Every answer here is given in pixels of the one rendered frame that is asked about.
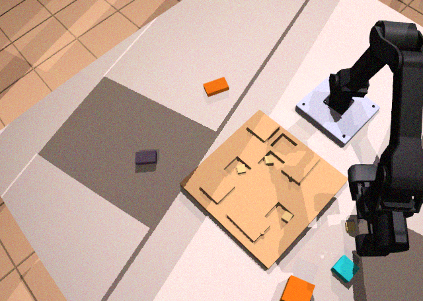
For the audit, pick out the tan block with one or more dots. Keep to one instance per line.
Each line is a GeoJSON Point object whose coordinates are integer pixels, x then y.
{"type": "Point", "coordinates": [350, 226]}
{"type": "Point", "coordinates": [241, 169]}
{"type": "Point", "coordinates": [287, 216]}
{"type": "Point", "coordinates": [269, 160]}

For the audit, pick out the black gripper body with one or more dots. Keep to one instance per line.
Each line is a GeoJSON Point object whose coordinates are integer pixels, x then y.
{"type": "Point", "coordinates": [362, 175]}

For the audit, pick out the tan square puzzle board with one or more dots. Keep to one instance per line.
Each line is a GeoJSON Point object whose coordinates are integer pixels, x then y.
{"type": "Point", "coordinates": [250, 206]}

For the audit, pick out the orange cube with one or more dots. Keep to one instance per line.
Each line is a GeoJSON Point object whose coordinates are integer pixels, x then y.
{"type": "Point", "coordinates": [297, 290]}

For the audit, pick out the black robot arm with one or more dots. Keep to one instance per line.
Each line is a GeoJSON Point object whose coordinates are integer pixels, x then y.
{"type": "Point", "coordinates": [400, 169]}

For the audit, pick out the teal cube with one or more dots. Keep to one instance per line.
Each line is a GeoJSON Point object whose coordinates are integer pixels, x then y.
{"type": "Point", "coordinates": [345, 269]}

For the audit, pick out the orange flat panel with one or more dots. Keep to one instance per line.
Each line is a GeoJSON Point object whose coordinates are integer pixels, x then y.
{"type": "Point", "coordinates": [216, 86]}

